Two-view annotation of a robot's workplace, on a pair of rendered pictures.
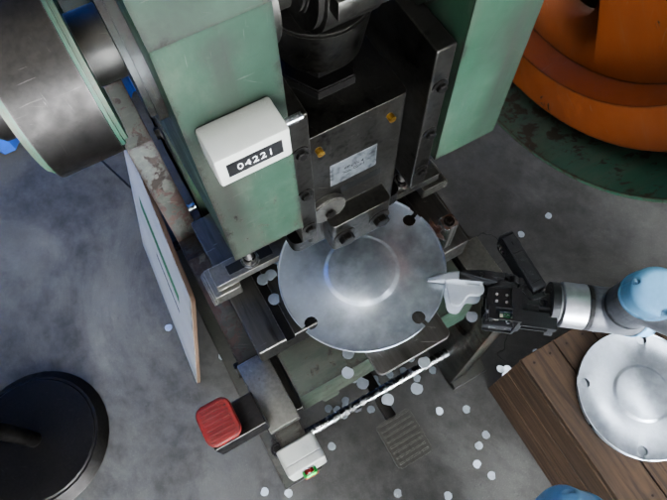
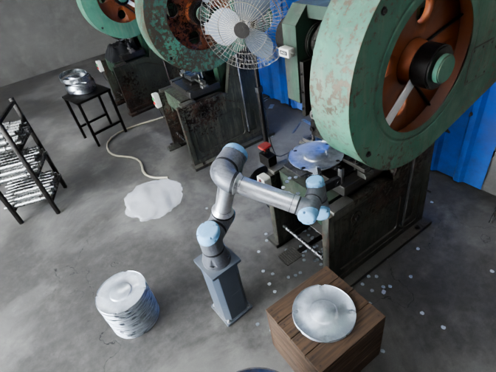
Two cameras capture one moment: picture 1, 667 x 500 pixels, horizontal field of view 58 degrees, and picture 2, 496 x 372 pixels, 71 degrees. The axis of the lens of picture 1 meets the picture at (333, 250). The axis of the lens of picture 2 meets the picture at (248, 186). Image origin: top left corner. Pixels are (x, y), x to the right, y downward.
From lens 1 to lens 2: 1.57 m
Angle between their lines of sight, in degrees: 55
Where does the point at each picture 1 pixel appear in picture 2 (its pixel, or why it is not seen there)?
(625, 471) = (286, 306)
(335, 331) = (294, 154)
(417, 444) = (288, 260)
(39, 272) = not seen: hidden behind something
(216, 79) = (288, 36)
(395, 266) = (319, 159)
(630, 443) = (298, 306)
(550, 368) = (325, 276)
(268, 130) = (286, 49)
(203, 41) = (287, 26)
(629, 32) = not seen: hidden behind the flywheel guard
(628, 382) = (327, 304)
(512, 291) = not seen: hidden behind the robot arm
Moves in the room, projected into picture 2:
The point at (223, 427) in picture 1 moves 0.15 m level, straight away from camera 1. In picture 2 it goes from (263, 146) to (274, 133)
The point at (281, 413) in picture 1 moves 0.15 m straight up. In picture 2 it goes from (274, 168) to (271, 147)
